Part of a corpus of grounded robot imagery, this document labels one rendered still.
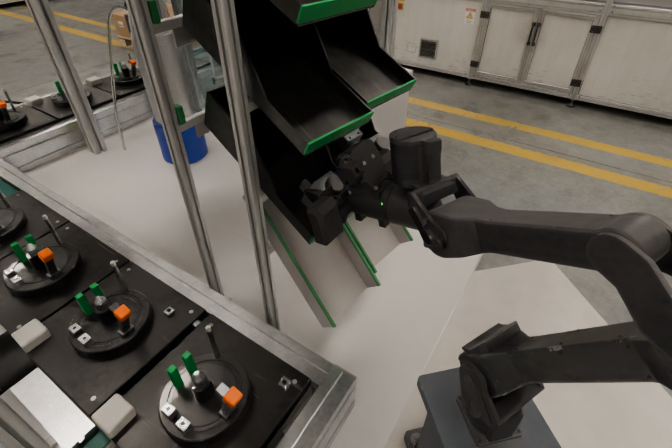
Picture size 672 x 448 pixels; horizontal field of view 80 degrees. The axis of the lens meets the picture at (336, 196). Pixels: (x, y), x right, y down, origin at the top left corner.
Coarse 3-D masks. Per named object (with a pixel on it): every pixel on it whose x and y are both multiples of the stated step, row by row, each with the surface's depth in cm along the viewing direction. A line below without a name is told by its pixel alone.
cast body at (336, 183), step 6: (330, 174) 62; (306, 180) 65; (318, 180) 61; (324, 180) 61; (330, 180) 60; (336, 180) 61; (300, 186) 66; (306, 186) 65; (312, 186) 61; (318, 186) 60; (324, 186) 61; (336, 186) 60; (342, 186) 61; (336, 192) 60; (342, 192) 61; (306, 198) 64; (306, 204) 65
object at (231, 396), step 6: (222, 384) 56; (216, 390) 56; (222, 390) 56; (228, 390) 56; (234, 390) 55; (222, 396) 56; (228, 396) 54; (234, 396) 55; (240, 396) 55; (228, 402) 54; (234, 402) 54; (222, 408) 59; (228, 408) 57
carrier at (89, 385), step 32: (96, 288) 74; (128, 288) 82; (160, 288) 82; (32, 320) 74; (64, 320) 76; (96, 320) 74; (160, 320) 76; (192, 320) 76; (32, 352) 71; (64, 352) 71; (96, 352) 69; (128, 352) 71; (160, 352) 71; (64, 384) 66; (96, 384) 66; (128, 384) 67
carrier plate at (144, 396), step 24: (192, 336) 73; (216, 336) 73; (240, 336) 73; (168, 360) 70; (240, 360) 70; (264, 360) 70; (144, 384) 66; (264, 384) 66; (144, 408) 63; (264, 408) 63; (288, 408) 63; (120, 432) 60; (144, 432) 60; (240, 432) 60; (264, 432) 60
